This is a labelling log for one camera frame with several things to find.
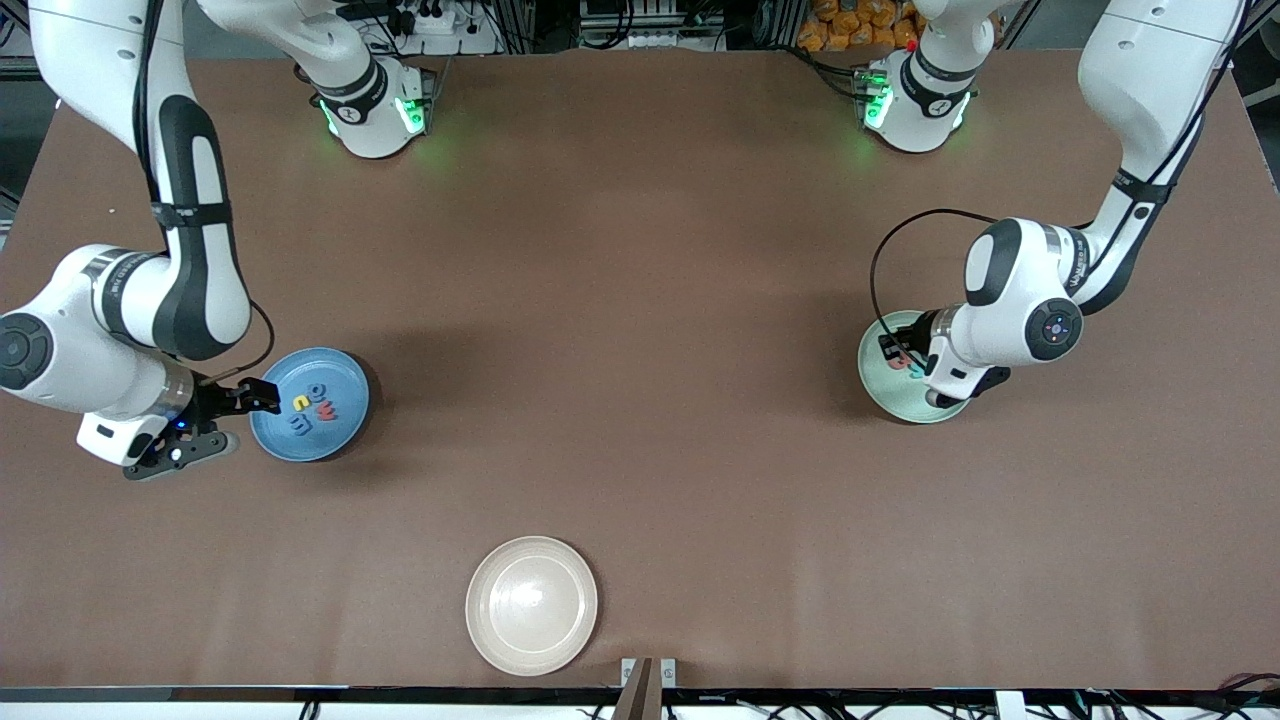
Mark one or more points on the blue foam lowercase m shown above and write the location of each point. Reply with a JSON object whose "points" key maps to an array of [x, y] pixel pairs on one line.
{"points": [[300, 424]]}

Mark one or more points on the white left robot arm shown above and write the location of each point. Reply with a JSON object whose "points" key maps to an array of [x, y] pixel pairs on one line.
{"points": [[1150, 60]]}

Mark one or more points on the orange snack bags pile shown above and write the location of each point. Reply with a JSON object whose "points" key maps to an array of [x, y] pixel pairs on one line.
{"points": [[850, 20]]}

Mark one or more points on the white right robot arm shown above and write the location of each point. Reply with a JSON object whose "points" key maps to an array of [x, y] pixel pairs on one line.
{"points": [[90, 70]]}

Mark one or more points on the beige plate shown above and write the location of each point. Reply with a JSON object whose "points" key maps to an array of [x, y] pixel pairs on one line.
{"points": [[530, 605]]}

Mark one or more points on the red foam lowercase w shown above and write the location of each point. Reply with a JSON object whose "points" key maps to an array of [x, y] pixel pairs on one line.
{"points": [[328, 410]]}

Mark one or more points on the blue plate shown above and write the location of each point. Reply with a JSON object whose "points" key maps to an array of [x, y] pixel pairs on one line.
{"points": [[345, 380]]}

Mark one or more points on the grey equipment rack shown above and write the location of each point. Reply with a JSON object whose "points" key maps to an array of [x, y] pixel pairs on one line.
{"points": [[650, 25]]}

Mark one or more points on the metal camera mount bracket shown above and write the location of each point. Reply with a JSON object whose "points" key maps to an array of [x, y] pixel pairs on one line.
{"points": [[640, 690]]}

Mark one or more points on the white power strip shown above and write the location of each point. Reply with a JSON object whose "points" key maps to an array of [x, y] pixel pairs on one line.
{"points": [[450, 42]]}

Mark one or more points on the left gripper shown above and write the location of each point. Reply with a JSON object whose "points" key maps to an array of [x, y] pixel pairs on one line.
{"points": [[921, 333]]}

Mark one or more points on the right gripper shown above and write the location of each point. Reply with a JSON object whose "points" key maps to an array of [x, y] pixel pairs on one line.
{"points": [[211, 400]]}

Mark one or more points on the light green plate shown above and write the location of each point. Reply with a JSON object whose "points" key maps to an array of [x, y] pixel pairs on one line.
{"points": [[885, 395]]}

